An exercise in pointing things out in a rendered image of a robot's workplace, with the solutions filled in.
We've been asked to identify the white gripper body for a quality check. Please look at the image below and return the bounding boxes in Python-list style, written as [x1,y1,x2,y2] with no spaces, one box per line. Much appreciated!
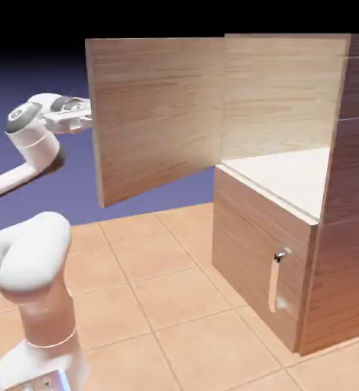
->
[43,109,94,134]

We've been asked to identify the light wood cabinet door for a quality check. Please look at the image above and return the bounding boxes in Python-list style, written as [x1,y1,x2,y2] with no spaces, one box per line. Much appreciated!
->
[84,37,227,209]

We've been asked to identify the brown wood cabinet door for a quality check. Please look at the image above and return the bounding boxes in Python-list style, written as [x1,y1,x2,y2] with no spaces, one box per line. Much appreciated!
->
[212,166,320,354]

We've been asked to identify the wooden cabinet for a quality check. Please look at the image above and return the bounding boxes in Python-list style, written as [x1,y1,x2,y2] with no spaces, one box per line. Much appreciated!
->
[212,32,359,357]

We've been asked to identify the silver curved door handle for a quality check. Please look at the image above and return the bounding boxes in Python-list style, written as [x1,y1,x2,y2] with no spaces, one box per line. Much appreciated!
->
[267,247,293,315]

